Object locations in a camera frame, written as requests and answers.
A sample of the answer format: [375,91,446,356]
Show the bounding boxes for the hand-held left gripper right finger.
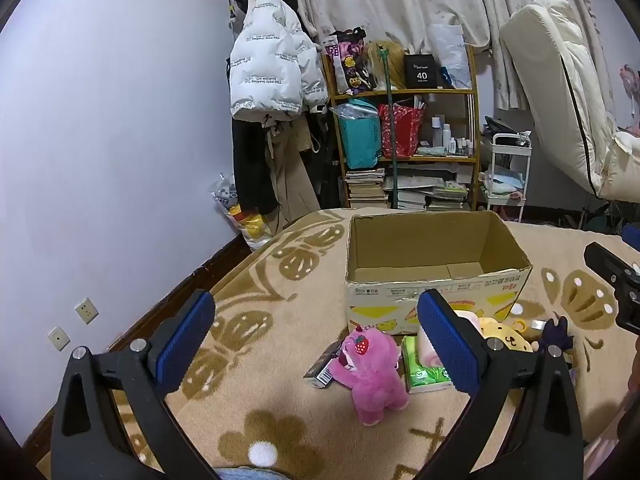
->
[416,287,586,480]

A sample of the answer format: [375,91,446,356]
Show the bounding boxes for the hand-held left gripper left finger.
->
[50,289,221,480]

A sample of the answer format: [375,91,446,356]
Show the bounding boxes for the pink squishy toy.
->
[417,310,483,368]

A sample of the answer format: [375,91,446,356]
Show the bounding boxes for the yellow plush dog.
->
[475,316,536,356]

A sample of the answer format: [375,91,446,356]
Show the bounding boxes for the pink plush bear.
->
[332,324,411,427]

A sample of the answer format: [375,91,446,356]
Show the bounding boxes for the dark purple plush toy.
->
[537,312,576,361]

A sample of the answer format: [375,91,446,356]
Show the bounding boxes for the cardboard box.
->
[344,210,533,337]

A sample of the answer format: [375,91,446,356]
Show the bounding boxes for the green tissue pack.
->
[401,335,456,393]

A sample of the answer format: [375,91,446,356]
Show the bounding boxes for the beige patterned blanket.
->
[35,208,640,480]

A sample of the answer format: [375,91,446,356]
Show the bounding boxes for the blue white folded cloths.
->
[480,170,526,196]

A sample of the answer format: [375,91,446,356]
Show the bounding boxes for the clear bag of toys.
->
[210,172,273,251]

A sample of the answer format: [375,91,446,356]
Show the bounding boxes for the pile of books and magazines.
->
[382,165,473,212]

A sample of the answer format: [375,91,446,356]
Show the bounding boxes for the white trolley cart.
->
[480,117,533,223]

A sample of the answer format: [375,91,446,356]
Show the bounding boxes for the white mattress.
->
[500,0,640,201]

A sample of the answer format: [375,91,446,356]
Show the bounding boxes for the black item on cart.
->
[482,116,521,136]

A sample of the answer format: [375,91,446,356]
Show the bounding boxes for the stack of books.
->
[344,167,387,208]

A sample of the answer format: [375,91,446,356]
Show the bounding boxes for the black coat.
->
[231,110,281,216]

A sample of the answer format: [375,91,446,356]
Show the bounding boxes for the green pole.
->
[379,46,401,209]

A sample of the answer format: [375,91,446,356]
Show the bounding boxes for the group of cosmetic bottles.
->
[429,115,476,157]

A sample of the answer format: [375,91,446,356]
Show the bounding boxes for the dark hanging garment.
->
[300,105,346,211]

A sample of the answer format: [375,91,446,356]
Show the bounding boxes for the teal bag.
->
[337,99,382,170]

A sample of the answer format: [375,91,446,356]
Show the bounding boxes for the red patterned bag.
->
[377,102,426,158]

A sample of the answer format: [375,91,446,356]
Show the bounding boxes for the wooden shelf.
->
[320,45,481,211]

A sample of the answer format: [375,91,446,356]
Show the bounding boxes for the white plastic bag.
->
[427,22,473,88]

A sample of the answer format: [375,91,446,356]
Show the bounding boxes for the black square box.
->
[403,52,440,90]

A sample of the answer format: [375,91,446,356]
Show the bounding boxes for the blond wig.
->
[364,40,408,90]

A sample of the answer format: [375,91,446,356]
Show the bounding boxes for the purple printed bag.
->
[325,27,381,96]

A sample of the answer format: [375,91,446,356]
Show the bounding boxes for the white puffer jacket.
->
[229,0,331,123]

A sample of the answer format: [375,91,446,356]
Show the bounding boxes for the floral white curtain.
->
[280,0,601,111]

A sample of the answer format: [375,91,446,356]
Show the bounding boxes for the white wall socket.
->
[47,326,71,352]
[75,297,99,324]

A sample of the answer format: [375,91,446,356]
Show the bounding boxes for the pink wall decoration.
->
[620,65,640,101]

